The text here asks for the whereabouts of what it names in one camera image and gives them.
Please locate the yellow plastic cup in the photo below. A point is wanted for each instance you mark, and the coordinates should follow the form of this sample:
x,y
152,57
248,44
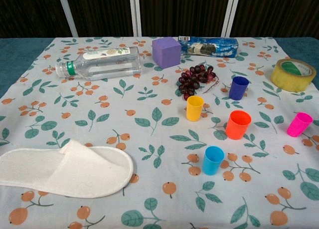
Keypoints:
x,y
194,111

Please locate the light blue plastic cup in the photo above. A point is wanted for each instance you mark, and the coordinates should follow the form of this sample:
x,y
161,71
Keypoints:
x,y
210,164

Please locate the dark blue plastic cup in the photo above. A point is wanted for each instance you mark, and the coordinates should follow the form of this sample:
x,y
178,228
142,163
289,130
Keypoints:
x,y
236,89

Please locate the pink plastic cup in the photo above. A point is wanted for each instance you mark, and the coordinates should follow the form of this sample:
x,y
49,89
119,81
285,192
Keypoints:
x,y
296,128

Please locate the floral print tablecloth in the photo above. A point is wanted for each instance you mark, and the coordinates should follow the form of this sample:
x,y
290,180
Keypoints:
x,y
149,139

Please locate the dark red grape bunch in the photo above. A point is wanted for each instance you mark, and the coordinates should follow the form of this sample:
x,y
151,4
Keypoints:
x,y
192,79

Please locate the purple foam cube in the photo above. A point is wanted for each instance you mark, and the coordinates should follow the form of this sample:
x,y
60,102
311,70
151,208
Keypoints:
x,y
165,54

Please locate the clear plastic water bottle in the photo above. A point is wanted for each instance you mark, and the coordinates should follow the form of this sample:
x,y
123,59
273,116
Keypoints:
x,y
107,67

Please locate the orange plastic cup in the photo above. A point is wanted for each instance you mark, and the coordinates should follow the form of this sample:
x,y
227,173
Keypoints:
x,y
236,131

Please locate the blue cookie package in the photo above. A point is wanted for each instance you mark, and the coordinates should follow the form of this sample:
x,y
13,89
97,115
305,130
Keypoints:
x,y
219,49

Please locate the white cloth slipper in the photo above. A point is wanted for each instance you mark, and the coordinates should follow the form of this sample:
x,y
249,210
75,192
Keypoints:
x,y
74,171

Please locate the yellow packing tape roll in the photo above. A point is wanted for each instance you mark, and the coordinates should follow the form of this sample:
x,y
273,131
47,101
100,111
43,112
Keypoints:
x,y
281,76

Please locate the teal table cover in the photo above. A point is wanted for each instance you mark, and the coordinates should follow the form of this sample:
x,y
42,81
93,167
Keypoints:
x,y
15,57

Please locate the white partition post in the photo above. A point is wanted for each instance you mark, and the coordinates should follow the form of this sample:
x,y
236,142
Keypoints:
x,y
135,14
230,14
67,14

